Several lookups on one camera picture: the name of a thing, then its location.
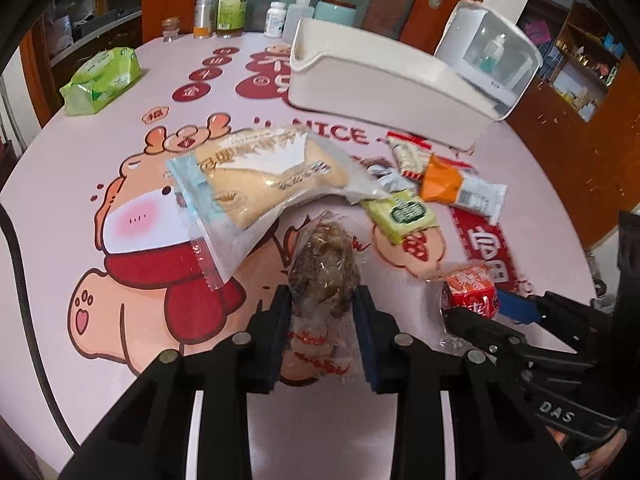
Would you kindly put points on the orange spice jar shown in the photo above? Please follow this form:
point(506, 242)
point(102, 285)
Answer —
point(204, 20)

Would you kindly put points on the orange and white snack packet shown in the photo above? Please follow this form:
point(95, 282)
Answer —
point(450, 185)

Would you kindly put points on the white plastic bin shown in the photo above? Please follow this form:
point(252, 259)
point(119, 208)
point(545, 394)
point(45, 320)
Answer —
point(380, 75)

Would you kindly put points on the cream bread clear packet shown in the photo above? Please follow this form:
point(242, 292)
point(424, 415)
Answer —
point(260, 180)

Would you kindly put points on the white squeeze bottle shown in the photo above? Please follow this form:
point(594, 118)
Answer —
point(297, 20)

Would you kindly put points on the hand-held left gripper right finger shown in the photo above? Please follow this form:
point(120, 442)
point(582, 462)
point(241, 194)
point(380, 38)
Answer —
point(366, 340)

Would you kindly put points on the green tissue pack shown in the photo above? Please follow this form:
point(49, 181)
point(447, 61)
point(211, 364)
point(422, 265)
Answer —
point(102, 80)

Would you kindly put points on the wooden wall cabinet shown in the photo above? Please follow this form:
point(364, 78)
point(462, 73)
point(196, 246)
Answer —
point(575, 160)

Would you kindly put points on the person's right hand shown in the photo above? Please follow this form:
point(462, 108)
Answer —
point(607, 455)

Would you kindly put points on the teal canister with brown lid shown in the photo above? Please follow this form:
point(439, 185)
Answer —
point(334, 12)

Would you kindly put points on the brown nut cake packet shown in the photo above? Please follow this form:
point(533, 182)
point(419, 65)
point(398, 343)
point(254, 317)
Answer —
point(325, 265)

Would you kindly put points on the red candy packet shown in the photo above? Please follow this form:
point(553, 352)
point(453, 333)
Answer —
point(470, 287)

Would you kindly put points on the row of small shelf ornaments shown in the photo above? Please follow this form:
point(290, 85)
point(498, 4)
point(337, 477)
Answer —
point(590, 60)

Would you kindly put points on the red and white striped packet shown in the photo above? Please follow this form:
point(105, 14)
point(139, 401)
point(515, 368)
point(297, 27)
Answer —
point(410, 157)

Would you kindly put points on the pink door poster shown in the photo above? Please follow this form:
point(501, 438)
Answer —
point(537, 32)

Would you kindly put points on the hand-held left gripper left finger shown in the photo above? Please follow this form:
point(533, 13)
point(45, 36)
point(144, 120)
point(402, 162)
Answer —
point(280, 335)

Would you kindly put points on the small glass jar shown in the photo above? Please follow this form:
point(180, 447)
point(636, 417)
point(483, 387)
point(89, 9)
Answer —
point(171, 30)

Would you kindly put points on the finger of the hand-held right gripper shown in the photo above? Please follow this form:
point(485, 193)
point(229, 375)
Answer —
point(480, 330)
point(517, 305)

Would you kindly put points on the small green snack packet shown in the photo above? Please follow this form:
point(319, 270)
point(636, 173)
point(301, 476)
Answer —
point(402, 215)

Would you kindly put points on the black and white snack packet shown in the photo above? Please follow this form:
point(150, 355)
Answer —
point(387, 177)

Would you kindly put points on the white and teal bottle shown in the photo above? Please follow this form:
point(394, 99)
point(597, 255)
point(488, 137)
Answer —
point(492, 57)

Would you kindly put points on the glass bottle with green label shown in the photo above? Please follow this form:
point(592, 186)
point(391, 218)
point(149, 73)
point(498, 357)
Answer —
point(232, 10)

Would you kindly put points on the white box with clear door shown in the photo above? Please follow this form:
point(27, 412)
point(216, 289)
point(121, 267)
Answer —
point(460, 25)

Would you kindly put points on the white pill bottle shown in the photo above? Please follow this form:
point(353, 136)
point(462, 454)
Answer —
point(275, 20)

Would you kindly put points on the dark wooden kitchen cabinet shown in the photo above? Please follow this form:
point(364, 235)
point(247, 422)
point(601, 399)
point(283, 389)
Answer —
point(95, 35)

